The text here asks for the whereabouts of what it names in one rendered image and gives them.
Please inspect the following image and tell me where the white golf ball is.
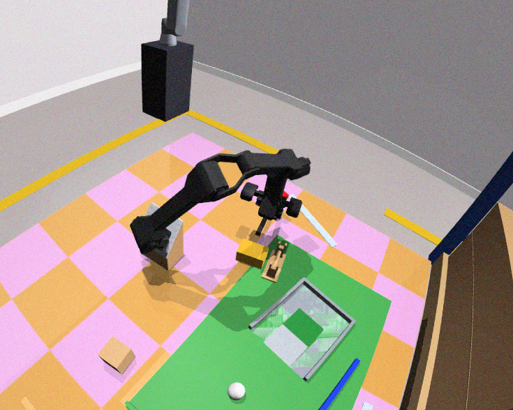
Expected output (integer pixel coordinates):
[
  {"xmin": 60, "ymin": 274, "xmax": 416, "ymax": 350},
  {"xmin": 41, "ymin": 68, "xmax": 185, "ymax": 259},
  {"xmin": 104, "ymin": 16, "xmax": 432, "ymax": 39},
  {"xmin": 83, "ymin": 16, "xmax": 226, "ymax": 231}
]
[{"xmin": 228, "ymin": 382, "xmax": 245, "ymax": 400}]

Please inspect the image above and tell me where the large green flat mat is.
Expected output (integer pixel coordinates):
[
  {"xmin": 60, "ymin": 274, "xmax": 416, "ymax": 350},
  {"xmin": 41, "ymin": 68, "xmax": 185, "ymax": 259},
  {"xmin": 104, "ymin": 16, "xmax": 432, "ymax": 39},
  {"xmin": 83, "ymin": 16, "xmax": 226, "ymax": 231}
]
[{"xmin": 130, "ymin": 235, "xmax": 392, "ymax": 410}]

